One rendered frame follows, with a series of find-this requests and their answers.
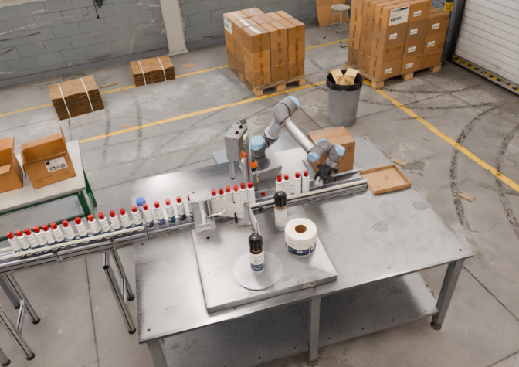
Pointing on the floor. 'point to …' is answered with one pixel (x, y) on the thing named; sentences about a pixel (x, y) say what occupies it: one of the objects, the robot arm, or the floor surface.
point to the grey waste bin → (342, 107)
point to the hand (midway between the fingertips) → (315, 184)
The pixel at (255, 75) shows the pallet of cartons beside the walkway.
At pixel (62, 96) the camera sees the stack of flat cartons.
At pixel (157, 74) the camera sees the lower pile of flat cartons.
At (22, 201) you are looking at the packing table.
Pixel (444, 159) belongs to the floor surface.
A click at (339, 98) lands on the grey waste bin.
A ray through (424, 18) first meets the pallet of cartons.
